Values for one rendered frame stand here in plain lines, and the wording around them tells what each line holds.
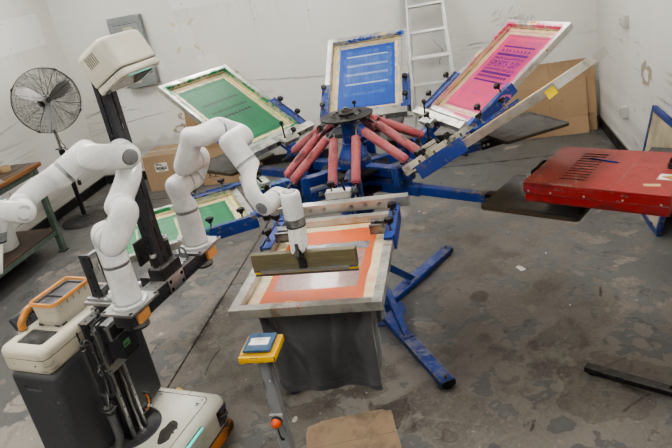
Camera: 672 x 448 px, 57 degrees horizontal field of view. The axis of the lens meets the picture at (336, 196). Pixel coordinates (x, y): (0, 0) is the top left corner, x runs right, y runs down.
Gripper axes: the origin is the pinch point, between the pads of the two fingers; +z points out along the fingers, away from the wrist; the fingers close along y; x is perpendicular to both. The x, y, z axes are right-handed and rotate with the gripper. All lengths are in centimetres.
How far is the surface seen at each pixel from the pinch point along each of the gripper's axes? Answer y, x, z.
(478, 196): -90, 67, 19
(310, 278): -12.1, -2.7, 14.7
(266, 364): 33.3, -10.4, 21.4
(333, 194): -73, -2, 4
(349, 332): 3.4, 13.1, 30.7
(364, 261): -22.9, 18.3, 14.6
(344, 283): -6.1, 12.4, 14.5
